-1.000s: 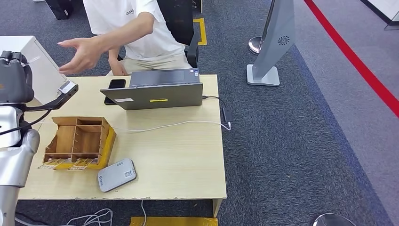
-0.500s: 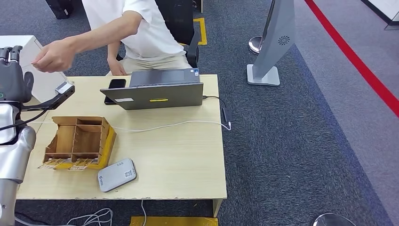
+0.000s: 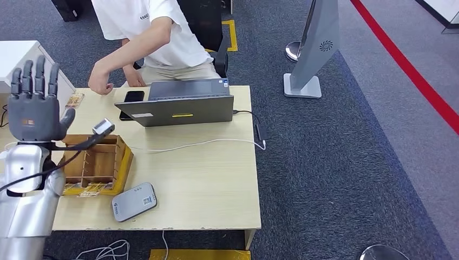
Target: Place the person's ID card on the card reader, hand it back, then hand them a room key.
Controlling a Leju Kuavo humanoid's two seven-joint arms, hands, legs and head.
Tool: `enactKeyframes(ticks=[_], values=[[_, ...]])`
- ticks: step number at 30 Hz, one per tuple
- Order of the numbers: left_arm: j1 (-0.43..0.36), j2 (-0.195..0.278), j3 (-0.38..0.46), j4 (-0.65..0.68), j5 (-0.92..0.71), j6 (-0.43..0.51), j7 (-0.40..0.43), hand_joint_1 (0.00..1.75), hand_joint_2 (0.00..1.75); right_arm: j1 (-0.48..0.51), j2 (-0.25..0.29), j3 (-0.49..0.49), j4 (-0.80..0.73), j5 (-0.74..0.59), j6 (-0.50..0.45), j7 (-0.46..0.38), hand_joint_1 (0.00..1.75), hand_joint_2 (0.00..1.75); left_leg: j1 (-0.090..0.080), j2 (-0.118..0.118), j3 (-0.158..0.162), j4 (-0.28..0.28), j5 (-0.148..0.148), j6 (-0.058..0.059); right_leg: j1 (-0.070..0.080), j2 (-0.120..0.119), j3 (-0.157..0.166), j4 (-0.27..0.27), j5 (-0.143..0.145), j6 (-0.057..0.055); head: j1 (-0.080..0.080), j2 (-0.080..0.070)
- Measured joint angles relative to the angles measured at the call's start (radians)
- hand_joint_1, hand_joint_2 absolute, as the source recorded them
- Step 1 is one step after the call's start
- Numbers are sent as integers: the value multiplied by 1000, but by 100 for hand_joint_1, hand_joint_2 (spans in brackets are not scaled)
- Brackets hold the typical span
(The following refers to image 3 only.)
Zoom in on person's left hand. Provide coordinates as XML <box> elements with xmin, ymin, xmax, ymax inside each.
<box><xmin>88</xmin><ymin>61</ymin><xmax>115</xmax><ymax>96</ymax></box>

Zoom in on person's right hand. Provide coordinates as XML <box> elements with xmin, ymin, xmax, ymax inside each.
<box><xmin>123</xmin><ymin>64</ymin><xmax>147</xmax><ymax>88</ymax></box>

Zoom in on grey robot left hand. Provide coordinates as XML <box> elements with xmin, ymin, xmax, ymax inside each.
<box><xmin>8</xmin><ymin>55</ymin><xmax>77</xmax><ymax>142</ymax></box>

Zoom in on person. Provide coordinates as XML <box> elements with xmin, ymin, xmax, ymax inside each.
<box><xmin>88</xmin><ymin>0</ymin><xmax>223</xmax><ymax>96</ymax></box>

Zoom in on black smartphone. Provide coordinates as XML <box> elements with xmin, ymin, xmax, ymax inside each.
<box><xmin>119</xmin><ymin>90</ymin><xmax>145</xmax><ymax>121</ymax></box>

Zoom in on grey laptop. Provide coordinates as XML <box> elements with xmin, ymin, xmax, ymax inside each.
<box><xmin>114</xmin><ymin>78</ymin><xmax>235</xmax><ymax>128</ymax></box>

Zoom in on white cabinet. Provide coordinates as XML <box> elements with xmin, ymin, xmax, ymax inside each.
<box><xmin>0</xmin><ymin>40</ymin><xmax>77</xmax><ymax>119</ymax></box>

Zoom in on black bag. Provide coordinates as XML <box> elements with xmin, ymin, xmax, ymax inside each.
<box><xmin>50</xmin><ymin>0</ymin><xmax>81</xmax><ymax>22</ymax></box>

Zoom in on black office chair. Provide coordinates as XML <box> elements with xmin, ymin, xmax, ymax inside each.
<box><xmin>177</xmin><ymin>0</ymin><xmax>230</xmax><ymax>79</ymax></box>

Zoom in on yellow floor tape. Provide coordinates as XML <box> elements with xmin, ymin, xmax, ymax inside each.
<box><xmin>148</xmin><ymin>249</ymin><xmax>252</xmax><ymax>260</ymax></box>
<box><xmin>206</xmin><ymin>19</ymin><xmax>239</xmax><ymax>53</ymax></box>

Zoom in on small black dongle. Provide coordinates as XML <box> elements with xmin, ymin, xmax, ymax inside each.
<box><xmin>255</xmin><ymin>123</ymin><xmax>269</xmax><ymax>142</ymax></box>

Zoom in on chrome stanchion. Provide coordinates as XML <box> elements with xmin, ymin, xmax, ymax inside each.
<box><xmin>359</xmin><ymin>244</ymin><xmax>410</xmax><ymax>260</ymax></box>
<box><xmin>285</xmin><ymin>0</ymin><xmax>317</xmax><ymax>63</ymax></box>

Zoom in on grey sign stand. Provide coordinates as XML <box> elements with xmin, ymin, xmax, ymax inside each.
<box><xmin>283</xmin><ymin>0</ymin><xmax>340</xmax><ymax>99</ymax></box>

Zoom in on red floor tape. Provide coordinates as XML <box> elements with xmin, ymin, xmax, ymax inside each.
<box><xmin>349</xmin><ymin>0</ymin><xmax>459</xmax><ymax>137</ymax></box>

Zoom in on pale wrist camera on bracket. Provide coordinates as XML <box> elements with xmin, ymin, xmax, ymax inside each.
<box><xmin>54</xmin><ymin>119</ymin><xmax>116</xmax><ymax>152</ymax></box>

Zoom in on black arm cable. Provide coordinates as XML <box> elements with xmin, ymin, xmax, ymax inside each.
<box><xmin>0</xmin><ymin>151</ymin><xmax>82</xmax><ymax>193</ymax></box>

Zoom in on black laptop cable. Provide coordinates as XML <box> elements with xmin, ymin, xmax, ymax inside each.
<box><xmin>232</xmin><ymin>109</ymin><xmax>261</xmax><ymax>126</ymax></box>

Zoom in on long white cable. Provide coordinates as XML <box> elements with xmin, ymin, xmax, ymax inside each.
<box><xmin>129</xmin><ymin>138</ymin><xmax>267</xmax><ymax>154</ymax></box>

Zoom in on looped white floor cables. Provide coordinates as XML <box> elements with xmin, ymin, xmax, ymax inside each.
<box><xmin>75</xmin><ymin>239</ymin><xmax>130</xmax><ymax>260</ymax></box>

